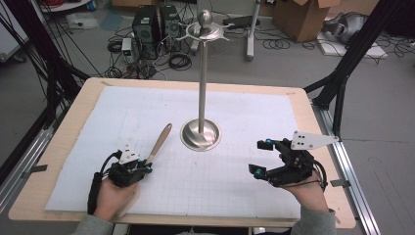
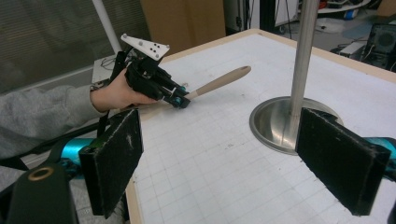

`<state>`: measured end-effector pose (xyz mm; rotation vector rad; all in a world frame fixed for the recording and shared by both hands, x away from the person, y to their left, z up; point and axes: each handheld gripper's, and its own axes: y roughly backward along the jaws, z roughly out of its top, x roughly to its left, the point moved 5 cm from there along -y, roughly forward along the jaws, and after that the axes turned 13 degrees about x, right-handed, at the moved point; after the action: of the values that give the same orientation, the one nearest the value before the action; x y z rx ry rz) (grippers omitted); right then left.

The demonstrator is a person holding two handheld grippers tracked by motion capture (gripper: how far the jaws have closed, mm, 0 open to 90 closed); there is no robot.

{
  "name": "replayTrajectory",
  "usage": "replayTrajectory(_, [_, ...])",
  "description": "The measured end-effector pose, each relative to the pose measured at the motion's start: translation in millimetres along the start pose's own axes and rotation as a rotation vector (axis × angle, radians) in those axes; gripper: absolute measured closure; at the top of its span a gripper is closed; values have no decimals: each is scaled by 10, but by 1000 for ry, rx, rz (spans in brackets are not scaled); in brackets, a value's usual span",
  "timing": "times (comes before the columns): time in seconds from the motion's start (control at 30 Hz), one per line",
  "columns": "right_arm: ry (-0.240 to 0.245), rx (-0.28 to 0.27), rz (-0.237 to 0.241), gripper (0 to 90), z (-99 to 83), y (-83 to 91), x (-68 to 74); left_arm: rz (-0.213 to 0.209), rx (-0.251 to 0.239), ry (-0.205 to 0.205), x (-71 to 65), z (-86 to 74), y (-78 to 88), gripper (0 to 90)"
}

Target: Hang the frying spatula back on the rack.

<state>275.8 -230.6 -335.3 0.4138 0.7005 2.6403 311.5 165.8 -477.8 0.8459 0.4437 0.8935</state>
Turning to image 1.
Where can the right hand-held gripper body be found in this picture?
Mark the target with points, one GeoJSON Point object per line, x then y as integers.
{"type": "Point", "coordinates": [293, 166]}

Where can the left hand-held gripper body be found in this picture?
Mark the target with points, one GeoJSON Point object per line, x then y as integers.
{"type": "Point", "coordinates": [127, 173]}

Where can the wooden slotted spatula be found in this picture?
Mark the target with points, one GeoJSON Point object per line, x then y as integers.
{"type": "Point", "coordinates": [160, 143]}

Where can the person's left hand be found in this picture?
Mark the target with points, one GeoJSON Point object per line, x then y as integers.
{"type": "Point", "coordinates": [112, 199]}

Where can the person's right hand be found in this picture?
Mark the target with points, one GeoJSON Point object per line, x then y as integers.
{"type": "Point", "coordinates": [310, 196]}

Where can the white grid mat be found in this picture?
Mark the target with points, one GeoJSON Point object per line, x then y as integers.
{"type": "Point", "coordinates": [212, 182]}

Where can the metal utensil stand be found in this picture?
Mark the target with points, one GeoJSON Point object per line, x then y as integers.
{"type": "Point", "coordinates": [202, 98]}

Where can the white stand leg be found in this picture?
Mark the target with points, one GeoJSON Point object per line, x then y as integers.
{"type": "Point", "coordinates": [252, 32]}

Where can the small white power box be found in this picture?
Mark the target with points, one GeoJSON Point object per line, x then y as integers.
{"type": "Point", "coordinates": [126, 46]}

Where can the black power strip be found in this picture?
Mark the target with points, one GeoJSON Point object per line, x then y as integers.
{"type": "Point", "coordinates": [239, 21]}

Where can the brown cardboard box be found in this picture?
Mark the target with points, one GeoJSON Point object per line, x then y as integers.
{"type": "Point", "coordinates": [300, 19]}

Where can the large black computer tower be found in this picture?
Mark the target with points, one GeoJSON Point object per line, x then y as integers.
{"type": "Point", "coordinates": [146, 31]}

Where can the flat white board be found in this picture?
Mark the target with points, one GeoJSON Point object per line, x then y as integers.
{"type": "Point", "coordinates": [359, 50]}

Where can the small black computer tower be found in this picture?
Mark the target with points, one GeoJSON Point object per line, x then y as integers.
{"type": "Point", "coordinates": [170, 27]}

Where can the grey plastic device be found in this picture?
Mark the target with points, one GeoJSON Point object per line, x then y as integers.
{"type": "Point", "coordinates": [345, 27]}

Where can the clear plastic bag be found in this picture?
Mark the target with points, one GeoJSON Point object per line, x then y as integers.
{"type": "Point", "coordinates": [81, 20]}

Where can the round white table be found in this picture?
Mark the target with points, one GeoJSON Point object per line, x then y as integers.
{"type": "Point", "coordinates": [65, 6]}

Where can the grey metal bracket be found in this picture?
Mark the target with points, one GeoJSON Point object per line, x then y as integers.
{"type": "Point", "coordinates": [36, 170]}
{"type": "Point", "coordinates": [341, 183]}

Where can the aluminium rail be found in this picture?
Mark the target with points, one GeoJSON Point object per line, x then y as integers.
{"type": "Point", "coordinates": [19, 169]}
{"type": "Point", "coordinates": [359, 202]}

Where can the black metal frame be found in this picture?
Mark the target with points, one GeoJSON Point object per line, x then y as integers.
{"type": "Point", "coordinates": [352, 52]}
{"type": "Point", "coordinates": [49, 65]}

